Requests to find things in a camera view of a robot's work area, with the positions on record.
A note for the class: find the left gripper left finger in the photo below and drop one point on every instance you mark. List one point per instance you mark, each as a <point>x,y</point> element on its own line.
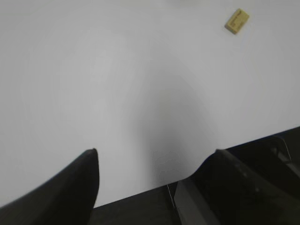
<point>68,198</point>

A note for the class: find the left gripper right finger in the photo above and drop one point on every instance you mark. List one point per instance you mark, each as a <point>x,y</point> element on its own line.
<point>247,189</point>

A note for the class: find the yellow eraser middle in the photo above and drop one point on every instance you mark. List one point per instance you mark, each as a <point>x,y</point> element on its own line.
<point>237,21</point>

